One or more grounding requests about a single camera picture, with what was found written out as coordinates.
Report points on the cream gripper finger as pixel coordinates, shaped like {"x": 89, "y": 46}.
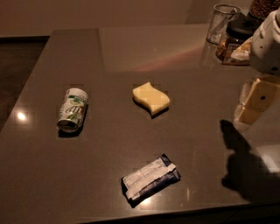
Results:
{"x": 244, "y": 117}
{"x": 263, "y": 93}

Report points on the clear glass jar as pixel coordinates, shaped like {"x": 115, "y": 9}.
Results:
{"x": 222, "y": 14}

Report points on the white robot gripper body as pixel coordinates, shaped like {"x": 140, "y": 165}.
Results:
{"x": 267, "y": 49}

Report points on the green white soda can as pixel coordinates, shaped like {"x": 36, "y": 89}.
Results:
{"x": 72, "y": 111}

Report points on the brown snack packet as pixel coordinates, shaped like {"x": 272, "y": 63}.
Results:
{"x": 237, "y": 55}

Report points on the dark granola jar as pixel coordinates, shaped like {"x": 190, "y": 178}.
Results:
{"x": 262, "y": 8}

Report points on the black lidded nut jar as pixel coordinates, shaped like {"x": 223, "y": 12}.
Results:
{"x": 237, "y": 32}

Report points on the yellow wavy sponge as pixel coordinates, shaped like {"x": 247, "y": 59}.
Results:
{"x": 151, "y": 98}

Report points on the blue rxbar blueberry wrapper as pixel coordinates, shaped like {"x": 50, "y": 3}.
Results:
{"x": 148, "y": 180}

